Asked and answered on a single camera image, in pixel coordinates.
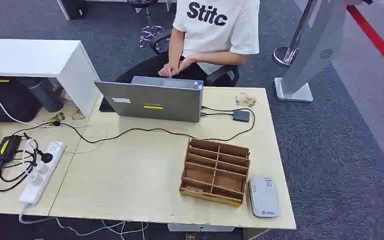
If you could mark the white desk shelf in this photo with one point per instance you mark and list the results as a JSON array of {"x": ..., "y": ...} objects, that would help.
[{"x": 43, "y": 63}]

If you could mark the wooden compartment box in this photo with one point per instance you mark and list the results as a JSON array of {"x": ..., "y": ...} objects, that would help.
[{"x": 216, "y": 172}]

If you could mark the black computer case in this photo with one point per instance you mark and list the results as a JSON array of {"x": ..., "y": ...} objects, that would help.
[{"x": 8, "y": 99}]

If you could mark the black office chair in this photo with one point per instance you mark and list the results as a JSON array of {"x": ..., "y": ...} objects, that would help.
[{"x": 160, "y": 43}]

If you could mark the white power strip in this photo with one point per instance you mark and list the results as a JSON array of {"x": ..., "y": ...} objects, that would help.
[{"x": 43, "y": 174}]

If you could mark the small black hub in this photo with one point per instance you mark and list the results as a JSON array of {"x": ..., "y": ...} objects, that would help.
[{"x": 241, "y": 116}]

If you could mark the black power adapter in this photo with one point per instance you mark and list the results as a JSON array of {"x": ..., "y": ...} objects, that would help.
[{"x": 7, "y": 149}]

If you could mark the black plug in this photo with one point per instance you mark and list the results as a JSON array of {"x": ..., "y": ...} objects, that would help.
[{"x": 45, "y": 157}]

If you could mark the grey laptop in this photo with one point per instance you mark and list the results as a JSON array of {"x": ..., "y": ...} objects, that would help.
[{"x": 165, "y": 102}]

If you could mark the grey card reader device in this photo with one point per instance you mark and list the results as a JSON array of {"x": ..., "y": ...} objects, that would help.
[{"x": 263, "y": 197}]

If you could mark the person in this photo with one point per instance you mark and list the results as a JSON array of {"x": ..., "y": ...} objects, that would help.
[{"x": 216, "y": 30}]

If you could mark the person's hand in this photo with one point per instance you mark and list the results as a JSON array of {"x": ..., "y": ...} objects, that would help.
[{"x": 172, "y": 68}]

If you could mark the black stool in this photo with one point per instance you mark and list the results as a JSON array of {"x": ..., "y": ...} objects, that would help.
[{"x": 147, "y": 20}]

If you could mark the chrome stanchion post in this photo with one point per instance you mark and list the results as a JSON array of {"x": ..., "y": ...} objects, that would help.
[{"x": 289, "y": 49}]

